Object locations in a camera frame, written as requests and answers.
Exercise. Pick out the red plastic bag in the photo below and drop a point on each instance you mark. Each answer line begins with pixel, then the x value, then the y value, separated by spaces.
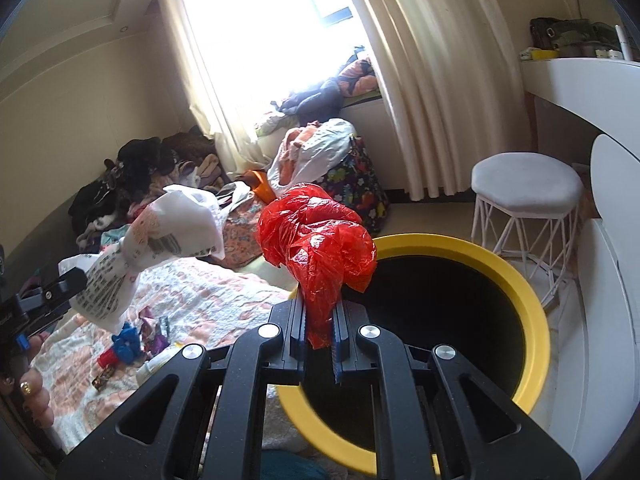
pixel 315 240

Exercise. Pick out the orange bag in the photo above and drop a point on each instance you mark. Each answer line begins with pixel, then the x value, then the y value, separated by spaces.
pixel 260 187

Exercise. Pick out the blue wrapper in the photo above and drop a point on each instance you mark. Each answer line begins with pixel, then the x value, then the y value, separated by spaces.
pixel 127 342

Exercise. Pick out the dark clothes heap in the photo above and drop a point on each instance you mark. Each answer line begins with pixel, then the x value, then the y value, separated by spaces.
pixel 312 100

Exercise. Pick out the person's left hand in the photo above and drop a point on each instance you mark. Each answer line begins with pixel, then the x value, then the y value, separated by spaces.
pixel 27 395

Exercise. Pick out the sheer cream curtain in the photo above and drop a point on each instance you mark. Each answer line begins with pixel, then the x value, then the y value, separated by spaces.
pixel 200 85

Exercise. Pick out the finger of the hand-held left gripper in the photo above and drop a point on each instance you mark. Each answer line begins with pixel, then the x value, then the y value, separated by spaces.
pixel 42 322
pixel 60 285

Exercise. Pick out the person's teal pants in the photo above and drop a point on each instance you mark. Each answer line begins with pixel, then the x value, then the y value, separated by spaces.
pixel 290 467

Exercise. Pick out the pink and white blanket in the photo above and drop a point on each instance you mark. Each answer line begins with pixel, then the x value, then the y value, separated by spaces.
pixel 200 285

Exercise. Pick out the pile of clothes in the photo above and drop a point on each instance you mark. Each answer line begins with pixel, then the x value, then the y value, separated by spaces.
pixel 140 170

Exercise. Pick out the brown bear bin yellow rim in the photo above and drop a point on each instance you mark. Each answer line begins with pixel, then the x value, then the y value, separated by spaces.
pixel 525 300

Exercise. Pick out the purple pink wrapper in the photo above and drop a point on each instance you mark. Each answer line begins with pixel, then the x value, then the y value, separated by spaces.
pixel 152 335

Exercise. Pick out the dinosaur print storage bag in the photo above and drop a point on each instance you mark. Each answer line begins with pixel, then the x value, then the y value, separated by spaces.
pixel 357 185

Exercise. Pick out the yellow box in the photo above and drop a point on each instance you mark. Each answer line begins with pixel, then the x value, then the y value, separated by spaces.
pixel 542 54

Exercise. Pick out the white printed plastic bag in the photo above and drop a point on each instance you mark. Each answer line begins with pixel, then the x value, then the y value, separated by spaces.
pixel 150 240

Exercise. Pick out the white plastic bag of clothes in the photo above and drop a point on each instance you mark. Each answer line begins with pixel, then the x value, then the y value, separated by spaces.
pixel 325 150

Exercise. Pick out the white vanity desk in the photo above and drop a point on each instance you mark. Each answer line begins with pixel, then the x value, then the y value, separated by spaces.
pixel 575 80

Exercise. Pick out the brown candy wrapper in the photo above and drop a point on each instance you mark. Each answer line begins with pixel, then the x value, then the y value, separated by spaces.
pixel 103 379

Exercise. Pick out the window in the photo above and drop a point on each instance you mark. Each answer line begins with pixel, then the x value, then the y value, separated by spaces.
pixel 280 35

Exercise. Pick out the orange printed dark blanket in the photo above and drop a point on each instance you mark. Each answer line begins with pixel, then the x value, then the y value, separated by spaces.
pixel 357 77

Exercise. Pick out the pink floral bag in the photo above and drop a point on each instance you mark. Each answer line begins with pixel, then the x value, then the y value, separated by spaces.
pixel 242 235

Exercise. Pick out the black silver packet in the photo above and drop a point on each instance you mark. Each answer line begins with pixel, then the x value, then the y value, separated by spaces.
pixel 165 330

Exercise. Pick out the white chair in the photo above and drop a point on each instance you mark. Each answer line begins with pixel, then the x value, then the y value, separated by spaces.
pixel 610 260

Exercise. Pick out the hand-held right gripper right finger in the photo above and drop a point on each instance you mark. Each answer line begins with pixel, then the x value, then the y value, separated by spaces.
pixel 342 355

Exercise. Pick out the white window bench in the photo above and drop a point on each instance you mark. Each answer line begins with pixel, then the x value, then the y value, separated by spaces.
pixel 372 120

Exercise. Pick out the pleated cream curtain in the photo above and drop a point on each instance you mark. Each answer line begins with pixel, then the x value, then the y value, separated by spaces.
pixel 440 85

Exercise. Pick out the white garment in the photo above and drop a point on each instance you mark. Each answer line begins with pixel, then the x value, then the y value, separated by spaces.
pixel 232 200

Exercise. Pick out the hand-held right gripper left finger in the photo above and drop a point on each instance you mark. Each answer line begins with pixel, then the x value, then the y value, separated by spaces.
pixel 296 340

